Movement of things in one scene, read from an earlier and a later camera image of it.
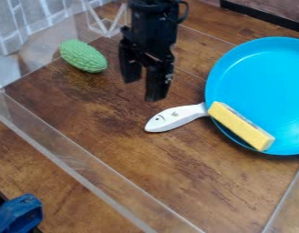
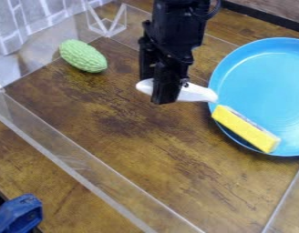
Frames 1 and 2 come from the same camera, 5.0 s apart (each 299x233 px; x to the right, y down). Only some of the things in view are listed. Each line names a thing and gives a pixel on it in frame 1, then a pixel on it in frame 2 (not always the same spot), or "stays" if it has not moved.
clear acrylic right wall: (289, 217) stays
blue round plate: (259, 83) stays
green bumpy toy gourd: (83, 55) stays
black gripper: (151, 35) -> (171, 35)
